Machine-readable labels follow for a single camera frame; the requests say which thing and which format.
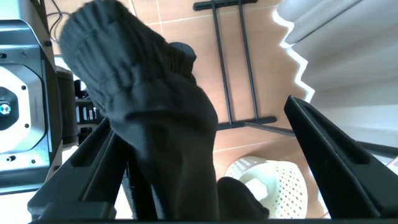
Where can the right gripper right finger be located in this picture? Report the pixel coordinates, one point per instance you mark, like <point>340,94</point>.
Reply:
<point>335,174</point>

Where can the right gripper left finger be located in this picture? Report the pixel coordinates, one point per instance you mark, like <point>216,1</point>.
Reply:
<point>77,186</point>

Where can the black shorts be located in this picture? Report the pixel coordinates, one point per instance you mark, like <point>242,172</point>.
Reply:
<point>155,124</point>

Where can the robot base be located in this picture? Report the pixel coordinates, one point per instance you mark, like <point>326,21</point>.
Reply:
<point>25,109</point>

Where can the white laundry basket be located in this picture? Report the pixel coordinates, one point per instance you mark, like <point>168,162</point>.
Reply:
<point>286,186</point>

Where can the black clothes rack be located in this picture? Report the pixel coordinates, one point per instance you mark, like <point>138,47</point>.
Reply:
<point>248,122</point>

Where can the beige curtain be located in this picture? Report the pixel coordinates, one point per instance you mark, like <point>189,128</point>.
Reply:
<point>357,46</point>

